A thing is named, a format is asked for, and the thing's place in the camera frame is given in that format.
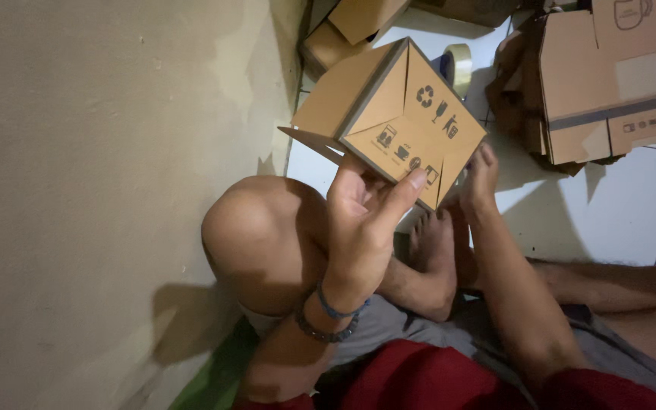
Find person's left hand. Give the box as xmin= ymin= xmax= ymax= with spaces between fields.
xmin=319 ymin=154 xmax=428 ymax=301

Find person's right hand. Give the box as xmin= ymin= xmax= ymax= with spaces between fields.
xmin=458 ymin=142 xmax=501 ymax=224

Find brown printed cardboard box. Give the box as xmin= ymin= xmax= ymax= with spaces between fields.
xmin=278 ymin=37 xmax=488 ymax=213

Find clear packing tape roll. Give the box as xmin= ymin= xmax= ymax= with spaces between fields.
xmin=438 ymin=44 xmax=475 ymax=101

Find pile of flattened cardboard boxes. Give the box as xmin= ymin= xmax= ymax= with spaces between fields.
xmin=486 ymin=0 xmax=656 ymax=176

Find brown cardboard sheet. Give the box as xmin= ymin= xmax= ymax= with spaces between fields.
xmin=410 ymin=0 xmax=521 ymax=29

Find grey shorts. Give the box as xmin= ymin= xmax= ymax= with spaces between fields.
xmin=241 ymin=293 xmax=656 ymax=406

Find person's right leg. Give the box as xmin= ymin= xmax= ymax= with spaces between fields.
xmin=453 ymin=256 xmax=656 ymax=378

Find person's leg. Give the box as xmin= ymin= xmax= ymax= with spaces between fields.
xmin=453 ymin=256 xmax=656 ymax=378
xmin=201 ymin=175 xmax=461 ymax=323

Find plain brown cardboard box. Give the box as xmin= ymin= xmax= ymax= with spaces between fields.
xmin=327 ymin=0 xmax=412 ymax=46
xmin=298 ymin=20 xmax=385 ymax=76

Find red shirt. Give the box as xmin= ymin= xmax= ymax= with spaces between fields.
xmin=231 ymin=339 xmax=656 ymax=410

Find person's left leg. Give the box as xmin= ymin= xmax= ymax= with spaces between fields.
xmin=201 ymin=175 xmax=461 ymax=323

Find green mat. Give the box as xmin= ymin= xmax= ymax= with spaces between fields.
xmin=169 ymin=316 xmax=260 ymax=410

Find blue cord bracelet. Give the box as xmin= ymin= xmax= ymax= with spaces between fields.
xmin=314 ymin=281 xmax=372 ymax=321

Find black bead bracelet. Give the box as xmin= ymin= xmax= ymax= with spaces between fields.
xmin=295 ymin=295 xmax=361 ymax=344

